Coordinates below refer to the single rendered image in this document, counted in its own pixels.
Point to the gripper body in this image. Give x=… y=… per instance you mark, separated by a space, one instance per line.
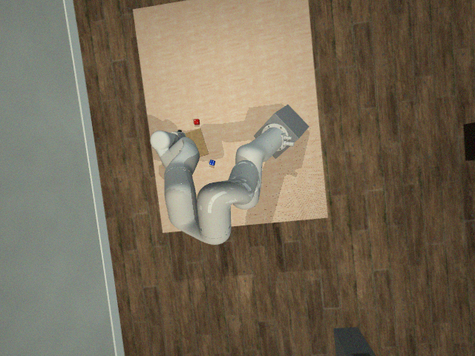
x=180 y=134

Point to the tan square mat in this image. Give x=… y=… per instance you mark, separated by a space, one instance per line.
x=197 y=137

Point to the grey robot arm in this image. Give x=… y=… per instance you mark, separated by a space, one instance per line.
x=208 y=217

